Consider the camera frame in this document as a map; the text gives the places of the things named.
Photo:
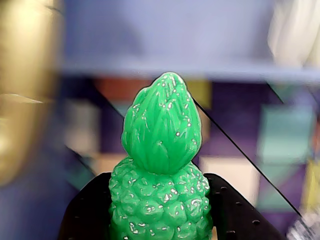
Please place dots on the gold toy telephone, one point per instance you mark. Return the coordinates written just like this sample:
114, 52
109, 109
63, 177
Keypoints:
25, 75

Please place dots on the silver slotted spoon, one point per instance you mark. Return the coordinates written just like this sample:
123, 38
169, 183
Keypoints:
305, 228

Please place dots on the green toy pineapple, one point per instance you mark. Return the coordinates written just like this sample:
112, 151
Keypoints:
162, 175

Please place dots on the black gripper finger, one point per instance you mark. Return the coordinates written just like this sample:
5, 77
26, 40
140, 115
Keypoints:
87, 212
237, 220

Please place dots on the blue toy kitchen unit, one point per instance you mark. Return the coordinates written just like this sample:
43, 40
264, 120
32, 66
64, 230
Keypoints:
162, 37

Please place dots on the white toy plate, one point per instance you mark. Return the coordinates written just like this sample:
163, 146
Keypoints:
290, 32

